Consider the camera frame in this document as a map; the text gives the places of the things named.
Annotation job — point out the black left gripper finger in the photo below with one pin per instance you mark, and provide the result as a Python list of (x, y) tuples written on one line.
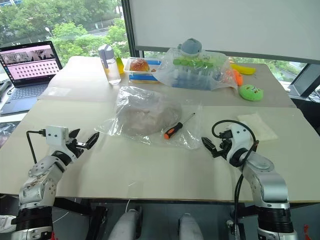
[(74, 133), (92, 140)]

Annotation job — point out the brown bread bun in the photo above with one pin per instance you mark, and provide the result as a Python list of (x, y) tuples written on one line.
[(139, 65)]

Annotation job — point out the grey rounded robot leg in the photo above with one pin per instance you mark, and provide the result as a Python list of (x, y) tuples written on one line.
[(191, 227), (126, 225)]

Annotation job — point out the clear water bottle grey lid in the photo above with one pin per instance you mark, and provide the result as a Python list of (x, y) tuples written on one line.
[(111, 67)]

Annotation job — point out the green toy vegetables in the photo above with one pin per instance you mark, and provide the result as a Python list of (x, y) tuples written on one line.
[(190, 61)]

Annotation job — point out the yellow toy banana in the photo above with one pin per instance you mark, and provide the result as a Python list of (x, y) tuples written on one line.
[(243, 69)]

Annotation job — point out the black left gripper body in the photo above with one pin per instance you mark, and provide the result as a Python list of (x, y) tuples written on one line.
[(77, 146)]

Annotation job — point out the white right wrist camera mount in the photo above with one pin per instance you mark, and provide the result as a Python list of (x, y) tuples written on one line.
[(238, 138)]

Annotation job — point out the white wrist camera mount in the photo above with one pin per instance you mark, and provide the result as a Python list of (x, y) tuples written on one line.
[(238, 138), (57, 135)]

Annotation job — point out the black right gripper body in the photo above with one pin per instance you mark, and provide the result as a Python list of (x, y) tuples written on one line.
[(225, 145)]

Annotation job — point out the green plush kiwi slice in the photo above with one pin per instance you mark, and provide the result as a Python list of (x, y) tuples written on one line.
[(251, 93)]

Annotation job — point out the orange toy carrot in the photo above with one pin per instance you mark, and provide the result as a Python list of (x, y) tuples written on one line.
[(238, 77)]

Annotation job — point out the grey blue plush shark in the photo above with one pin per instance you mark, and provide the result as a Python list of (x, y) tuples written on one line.
[(190, 47)]

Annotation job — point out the large crumpled clear plastic bag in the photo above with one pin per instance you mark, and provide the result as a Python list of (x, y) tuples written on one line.
[(195, 75)]

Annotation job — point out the small clear plastic bag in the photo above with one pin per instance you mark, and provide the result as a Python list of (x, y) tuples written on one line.
[(257, 126)]

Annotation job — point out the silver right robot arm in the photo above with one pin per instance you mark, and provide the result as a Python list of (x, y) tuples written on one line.
[(267, 185)]

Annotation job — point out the blue plastic rack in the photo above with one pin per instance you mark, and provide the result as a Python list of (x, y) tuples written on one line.
[(190, 80)]

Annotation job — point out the blue flat box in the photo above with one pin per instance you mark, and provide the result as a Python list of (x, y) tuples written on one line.
[(142, 78)]

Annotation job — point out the dark blue laptop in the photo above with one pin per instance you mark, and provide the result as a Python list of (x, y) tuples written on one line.
[(30, 72)]

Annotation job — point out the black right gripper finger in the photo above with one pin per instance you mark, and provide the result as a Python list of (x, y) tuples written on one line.
[(208, 143), (220, 154)]

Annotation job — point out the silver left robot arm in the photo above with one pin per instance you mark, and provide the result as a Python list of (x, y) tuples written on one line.
[(37, 180)]

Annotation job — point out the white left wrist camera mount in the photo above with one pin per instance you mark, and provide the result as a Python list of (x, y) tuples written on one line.
[(57, 135)]

